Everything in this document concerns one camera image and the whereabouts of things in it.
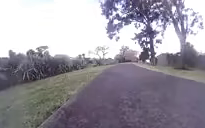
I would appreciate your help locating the clump of pale trees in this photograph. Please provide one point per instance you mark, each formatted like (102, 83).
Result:
(125, 53)

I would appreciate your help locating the dark asphalt road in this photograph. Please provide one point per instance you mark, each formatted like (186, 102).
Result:
(133, 100)

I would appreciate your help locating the tall dark tree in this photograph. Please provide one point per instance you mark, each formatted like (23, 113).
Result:
(182, 40)
(150, 33)

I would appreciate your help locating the row of bushes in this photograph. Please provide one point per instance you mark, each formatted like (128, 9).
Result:
(40, 66)

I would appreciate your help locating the grass verge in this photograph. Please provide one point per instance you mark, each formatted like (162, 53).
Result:
(190, 73)
(40, 96)

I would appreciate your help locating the grey fence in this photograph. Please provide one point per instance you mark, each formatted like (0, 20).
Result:
(200, 60)

